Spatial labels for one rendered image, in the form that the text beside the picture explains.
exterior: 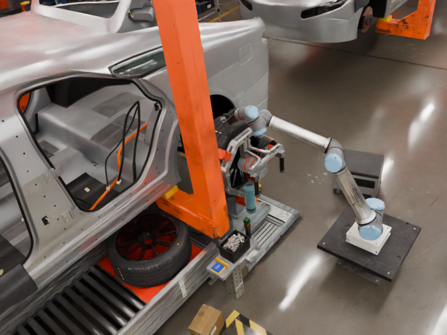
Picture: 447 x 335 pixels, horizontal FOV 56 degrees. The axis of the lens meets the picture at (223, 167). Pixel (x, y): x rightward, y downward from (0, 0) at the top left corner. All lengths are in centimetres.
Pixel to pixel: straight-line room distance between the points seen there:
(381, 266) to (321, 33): 309
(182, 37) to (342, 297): 231
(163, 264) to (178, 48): 163
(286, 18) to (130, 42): 290
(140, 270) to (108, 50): 157
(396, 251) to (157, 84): 216
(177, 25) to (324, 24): 333
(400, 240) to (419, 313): 54
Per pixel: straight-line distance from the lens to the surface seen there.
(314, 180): 452
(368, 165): 421
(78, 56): 286
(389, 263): 345
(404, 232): 368
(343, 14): 548
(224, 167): 317
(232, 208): 382
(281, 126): 305
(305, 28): 551
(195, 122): 259
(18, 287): 298
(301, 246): 388
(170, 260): 327
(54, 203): 284
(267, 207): 401
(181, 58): 240
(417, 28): 635
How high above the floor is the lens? 293
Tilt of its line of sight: 38 degrees down
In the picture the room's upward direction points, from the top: 8 degrees counter-clockwise
